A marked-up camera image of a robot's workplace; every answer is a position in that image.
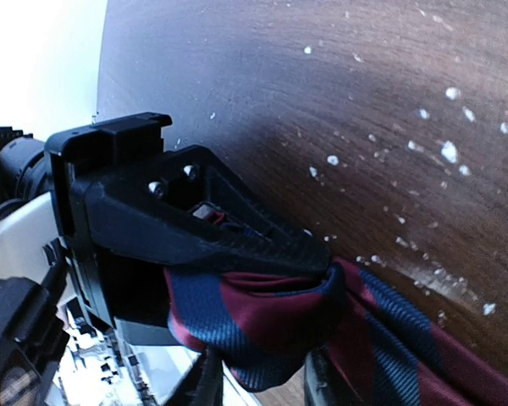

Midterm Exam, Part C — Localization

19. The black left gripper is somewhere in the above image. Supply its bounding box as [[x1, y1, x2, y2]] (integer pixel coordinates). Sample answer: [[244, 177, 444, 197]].
[[45, 112, 330, 345]]

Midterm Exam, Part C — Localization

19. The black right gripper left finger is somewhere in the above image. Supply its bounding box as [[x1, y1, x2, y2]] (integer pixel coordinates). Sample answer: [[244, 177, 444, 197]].
[[164, 348, 224, 406]]

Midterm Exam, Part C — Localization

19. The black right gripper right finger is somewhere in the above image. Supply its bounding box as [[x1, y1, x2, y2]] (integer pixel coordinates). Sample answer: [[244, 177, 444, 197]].
[[303, 348, 360, 406]]

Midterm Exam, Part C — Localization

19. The red navy striped tie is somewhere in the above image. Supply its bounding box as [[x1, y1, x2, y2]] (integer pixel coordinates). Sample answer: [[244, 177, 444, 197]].
[[165, 259, 508, 405]]

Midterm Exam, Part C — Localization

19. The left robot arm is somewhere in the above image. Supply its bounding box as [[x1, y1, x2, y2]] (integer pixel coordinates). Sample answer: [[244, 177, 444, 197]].
[[0, 112, 330, 346]]

